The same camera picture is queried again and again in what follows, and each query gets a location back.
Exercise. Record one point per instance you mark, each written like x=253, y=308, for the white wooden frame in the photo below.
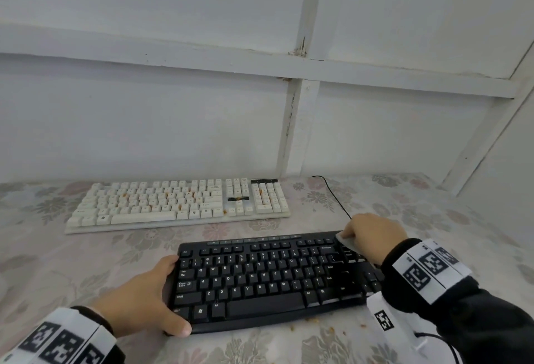
x=167, y=57

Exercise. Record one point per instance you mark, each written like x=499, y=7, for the floral tablecloth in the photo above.
x=438, y=217

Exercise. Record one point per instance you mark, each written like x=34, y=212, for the black keyboard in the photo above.
x=258, y=288

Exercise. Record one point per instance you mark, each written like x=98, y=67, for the white marker right wristband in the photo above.
x=434, y=270

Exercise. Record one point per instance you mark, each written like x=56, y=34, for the person's left forearm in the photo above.
x=100, y=322

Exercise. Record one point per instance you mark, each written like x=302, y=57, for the white keyboard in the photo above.
x=167, y=209

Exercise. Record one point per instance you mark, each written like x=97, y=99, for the grey fluffy cloth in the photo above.
x=348, y=242

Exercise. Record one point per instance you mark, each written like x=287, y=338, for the white marker wristband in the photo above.
x=434, y=270
x=62, y=338

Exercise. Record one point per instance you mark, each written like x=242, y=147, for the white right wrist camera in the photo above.
x=388, y=322

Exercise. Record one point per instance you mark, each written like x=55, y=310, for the person's left hand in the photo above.
x=137, y=305

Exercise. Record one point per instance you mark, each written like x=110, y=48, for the person's right hand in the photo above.
x=375, y=236

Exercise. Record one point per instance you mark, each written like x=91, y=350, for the person's right forearm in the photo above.
x=479, y=322

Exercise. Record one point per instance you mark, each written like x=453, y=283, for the white marker left wristband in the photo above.
x=62, y=338

